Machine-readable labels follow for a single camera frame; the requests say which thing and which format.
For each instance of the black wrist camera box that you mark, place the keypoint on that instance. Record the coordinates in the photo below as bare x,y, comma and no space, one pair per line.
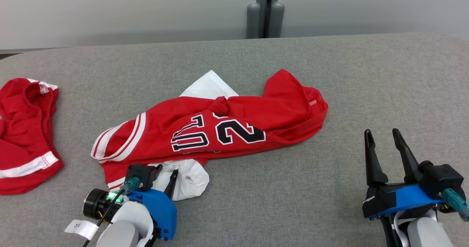
441,177
141,172

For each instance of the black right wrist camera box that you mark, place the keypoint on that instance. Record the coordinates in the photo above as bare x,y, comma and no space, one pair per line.
441,177

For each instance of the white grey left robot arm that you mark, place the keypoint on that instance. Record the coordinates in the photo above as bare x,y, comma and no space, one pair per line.
121,234

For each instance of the grey partition post double foot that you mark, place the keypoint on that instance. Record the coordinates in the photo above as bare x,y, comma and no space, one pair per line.
262,5

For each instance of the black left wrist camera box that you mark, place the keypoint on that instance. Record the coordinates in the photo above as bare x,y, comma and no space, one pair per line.
141,172

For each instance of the red shorts with white stripe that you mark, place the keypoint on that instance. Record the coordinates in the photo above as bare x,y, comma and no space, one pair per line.
25,137

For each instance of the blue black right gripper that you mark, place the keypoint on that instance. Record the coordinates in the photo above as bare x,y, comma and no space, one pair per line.
410,197

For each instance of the red jersey with number print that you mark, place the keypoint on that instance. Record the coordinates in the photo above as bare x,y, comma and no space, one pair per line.
256,111

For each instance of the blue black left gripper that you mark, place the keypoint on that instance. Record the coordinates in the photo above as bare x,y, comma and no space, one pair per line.
163,214

